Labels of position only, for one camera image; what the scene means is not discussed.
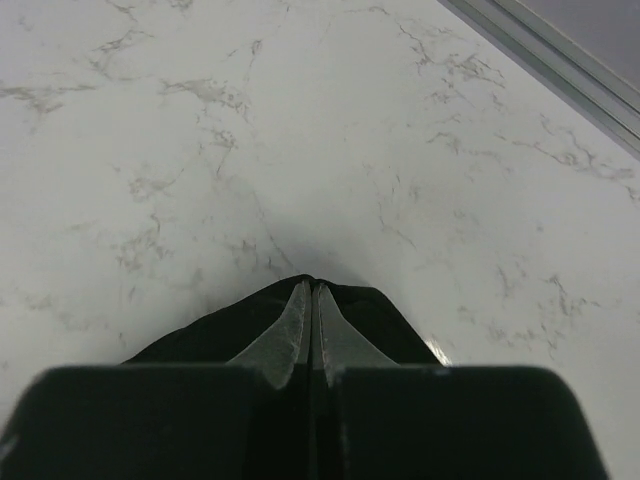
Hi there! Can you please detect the black t-shirt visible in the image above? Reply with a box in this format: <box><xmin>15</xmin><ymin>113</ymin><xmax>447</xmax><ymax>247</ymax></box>
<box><xmin>128</xmin><ymin>275</ymin><xmax>439</xmax><ymax>364</ymax></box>

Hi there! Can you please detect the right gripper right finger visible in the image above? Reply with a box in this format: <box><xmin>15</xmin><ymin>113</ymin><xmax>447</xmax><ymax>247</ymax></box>
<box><xmin>311</xmin><ymin>284</ymin><xmax>399</xmax><ymax>388</ymax></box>

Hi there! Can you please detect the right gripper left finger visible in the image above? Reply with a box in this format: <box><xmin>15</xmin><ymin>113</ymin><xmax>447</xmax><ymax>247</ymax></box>
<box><xmin>227</xmin><ymin>281</ymin><xmax>311</xmax><ymax>389</ymax></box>

